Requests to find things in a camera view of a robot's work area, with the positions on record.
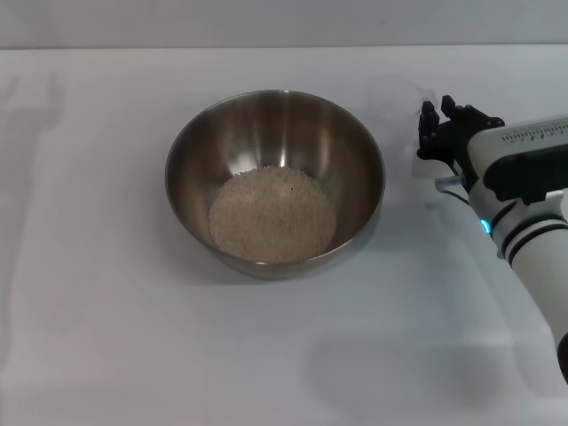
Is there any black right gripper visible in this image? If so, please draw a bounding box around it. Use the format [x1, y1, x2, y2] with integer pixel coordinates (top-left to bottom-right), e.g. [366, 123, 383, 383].
[417, 93, 506, 179]

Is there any clear plastic measuring cup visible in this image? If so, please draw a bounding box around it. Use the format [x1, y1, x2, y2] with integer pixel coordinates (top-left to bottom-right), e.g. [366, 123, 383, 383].
[363, 75, 440, 123]

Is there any stainless steel mixing bowl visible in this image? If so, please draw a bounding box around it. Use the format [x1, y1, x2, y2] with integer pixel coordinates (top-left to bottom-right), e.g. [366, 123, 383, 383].
[164, 89, 387, 281]

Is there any white uncooked rice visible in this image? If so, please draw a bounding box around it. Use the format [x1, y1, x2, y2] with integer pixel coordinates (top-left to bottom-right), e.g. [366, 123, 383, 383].
[208, 165, 339, 264]

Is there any thin translucent gripper cable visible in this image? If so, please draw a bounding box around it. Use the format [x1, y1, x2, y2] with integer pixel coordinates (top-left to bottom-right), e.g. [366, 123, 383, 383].
[433, 164, 472, 206]

